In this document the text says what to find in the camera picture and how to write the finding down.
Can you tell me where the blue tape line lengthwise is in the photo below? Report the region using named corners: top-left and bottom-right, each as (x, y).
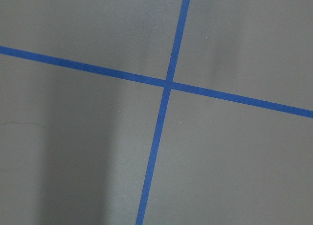
top-left (135, 0), bottom-right (190, 225)

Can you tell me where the blue tape line crosswise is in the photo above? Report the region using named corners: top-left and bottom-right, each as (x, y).
top-left (0, 46), bottom-right (313, 118)

